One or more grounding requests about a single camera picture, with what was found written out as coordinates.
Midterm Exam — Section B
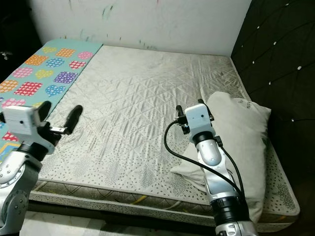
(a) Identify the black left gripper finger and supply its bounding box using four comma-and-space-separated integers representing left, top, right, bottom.
36, 100, 53, 122
63, 104, 84, 135

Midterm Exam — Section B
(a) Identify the beige printed pillow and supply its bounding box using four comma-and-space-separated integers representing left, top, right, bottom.
169, 91, 272, 225

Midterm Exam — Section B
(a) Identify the blue book with yellow border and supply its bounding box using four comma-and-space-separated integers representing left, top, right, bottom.
0, 142, 16, 165

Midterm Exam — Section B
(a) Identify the grey quilted mattress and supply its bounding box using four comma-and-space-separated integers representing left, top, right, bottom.
25, 44, 301, 233

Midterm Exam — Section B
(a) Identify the teal mat with colourful shapes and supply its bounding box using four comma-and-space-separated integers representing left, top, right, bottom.
0, 38, 104, 163

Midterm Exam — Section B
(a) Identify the black tufted headboard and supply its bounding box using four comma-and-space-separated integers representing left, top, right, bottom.
230, 0, 315, 222

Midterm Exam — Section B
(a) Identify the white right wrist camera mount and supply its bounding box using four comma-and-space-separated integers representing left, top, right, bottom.
184, 104, 215, 140

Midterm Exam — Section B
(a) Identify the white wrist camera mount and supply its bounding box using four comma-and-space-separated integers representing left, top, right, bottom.
2, 105, 43, 146
184, 104, 215, 140

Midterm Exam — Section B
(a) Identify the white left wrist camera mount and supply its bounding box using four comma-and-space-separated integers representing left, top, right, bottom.
2, 105, 43, 146

